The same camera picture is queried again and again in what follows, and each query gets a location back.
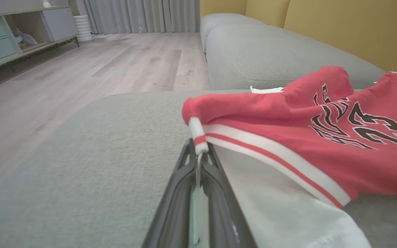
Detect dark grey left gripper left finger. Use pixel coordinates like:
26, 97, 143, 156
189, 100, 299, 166
141, 138, 199, 248

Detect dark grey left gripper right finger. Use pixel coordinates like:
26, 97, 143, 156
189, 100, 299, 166
198, 143, 258, 248

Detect red number 23 jersey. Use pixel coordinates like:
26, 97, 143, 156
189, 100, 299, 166
181, 65, 397, 248

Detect grey pleated curtain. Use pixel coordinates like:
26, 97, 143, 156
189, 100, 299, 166
82, 0, 201, 35

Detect white ribbed floor vase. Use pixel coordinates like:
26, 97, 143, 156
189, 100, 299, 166
73, 14, 94, 43

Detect small yellow sofa back cushion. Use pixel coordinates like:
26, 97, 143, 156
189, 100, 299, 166
245, 0, 292, 29
200, 0, 248, 20

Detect grey plush toy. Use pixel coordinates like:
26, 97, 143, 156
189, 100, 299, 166
11, 28, 39, 49

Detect large yellow sofa back cushion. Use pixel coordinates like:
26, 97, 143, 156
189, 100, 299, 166
283, 0, 397, 82

